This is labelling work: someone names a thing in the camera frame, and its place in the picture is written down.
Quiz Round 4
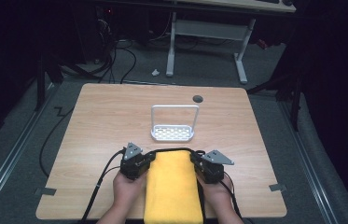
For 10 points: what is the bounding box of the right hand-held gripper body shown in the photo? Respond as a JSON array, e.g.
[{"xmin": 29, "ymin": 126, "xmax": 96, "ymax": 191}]
[{"xmin": 195, "ymin": 149, "xmax": 235, "ymax": 185}]

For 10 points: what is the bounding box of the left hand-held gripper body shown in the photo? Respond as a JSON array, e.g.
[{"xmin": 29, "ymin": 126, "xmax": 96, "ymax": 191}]
[{"xmin": 119, "ymin": 142, "xmax": 152, "ymax": 181}]

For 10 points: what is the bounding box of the yellow cloth with black trim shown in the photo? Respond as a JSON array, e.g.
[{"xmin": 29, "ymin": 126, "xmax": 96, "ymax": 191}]
[{"xmin": 143, "ymin": 147, "xmax": 207, "ymax": 224}]

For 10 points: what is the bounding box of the person's right hand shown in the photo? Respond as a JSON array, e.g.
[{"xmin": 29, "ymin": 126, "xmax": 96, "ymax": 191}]
[{"xmin": 196, "ymin": 175, "xmax": 235, "ymax": 217}]

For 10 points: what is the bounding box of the person's left hand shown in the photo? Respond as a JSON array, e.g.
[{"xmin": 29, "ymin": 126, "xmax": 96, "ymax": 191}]
[{"xmin": 112, "ymin": 172, "xmax": 148, "ymax": 216}]

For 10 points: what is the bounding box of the white metal rack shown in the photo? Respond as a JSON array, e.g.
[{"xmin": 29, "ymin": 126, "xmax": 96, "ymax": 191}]
[{"xmin": 150, "ymin": 104, "xmax": 200, "ymax": 143}]

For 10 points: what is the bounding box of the grey tape piece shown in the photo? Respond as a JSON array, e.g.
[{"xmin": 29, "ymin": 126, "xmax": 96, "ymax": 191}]
[{"xmin": 269, "ymin": 183, "xmax": 287, "ymax": 192}]

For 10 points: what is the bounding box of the black metal stand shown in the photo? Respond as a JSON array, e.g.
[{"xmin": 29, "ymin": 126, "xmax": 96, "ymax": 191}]
[
  {"xmin": 245, "ymin": 69, "xmax": 304, "ymax": 133},
  {"xmin": 34, "ymin": 54, "xmax": 64, "ymax": 112}
]

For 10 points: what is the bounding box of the white-legged background desk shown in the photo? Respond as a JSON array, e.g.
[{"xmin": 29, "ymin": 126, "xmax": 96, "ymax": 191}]
[{"xmin": 165, "ymin": 0, "xmax": 297, "ymax": 85}]

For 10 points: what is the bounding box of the small red object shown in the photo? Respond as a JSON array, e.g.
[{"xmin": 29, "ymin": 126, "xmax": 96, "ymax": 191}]
[{"xmin": 257, "ymin": 38, "xmax": 270, "ymax": 50}]

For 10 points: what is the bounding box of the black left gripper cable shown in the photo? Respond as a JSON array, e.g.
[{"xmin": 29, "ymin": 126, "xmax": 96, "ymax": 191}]
[{"xmin": 79, "ymin": 148, "xmax": 127, "ymax": 224}]

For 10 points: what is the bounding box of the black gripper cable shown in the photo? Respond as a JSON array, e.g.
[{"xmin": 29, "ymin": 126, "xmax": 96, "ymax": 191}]
[
  {"xmin": 220, "ymin": 172, "xmax": 248, "ymax": 224},
  {"xmin": 79, "ymin": 148, "xmax": 127, "ymax": 224}
]

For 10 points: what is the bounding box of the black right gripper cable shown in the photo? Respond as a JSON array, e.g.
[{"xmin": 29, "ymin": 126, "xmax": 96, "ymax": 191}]
[{"xmin": 220, "ymin": 172, "xmax": 248, "ymax": 224}]

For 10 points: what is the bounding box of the black floor cable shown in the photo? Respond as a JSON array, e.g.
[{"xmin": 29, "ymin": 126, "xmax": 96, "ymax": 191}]
[{"xmin": 38, "ymin": 106, "xmax": 75, "ymax": 179}]

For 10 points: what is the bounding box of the metal floor rail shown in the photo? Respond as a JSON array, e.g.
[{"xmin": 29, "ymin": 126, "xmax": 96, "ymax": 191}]
[
  {"xmin": 0, "ymin": 83, "xmax": 58, "ymax": 218},
  {"xmin": 278, "ymin": 101, "xmax": 339, "ymax": 224}
]

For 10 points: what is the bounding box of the bundle of black cables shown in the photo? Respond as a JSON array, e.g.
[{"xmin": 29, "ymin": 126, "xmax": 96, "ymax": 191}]
[{"xmin": 59, "ymin": 17, "xmax": 138, "ymax": 85}]

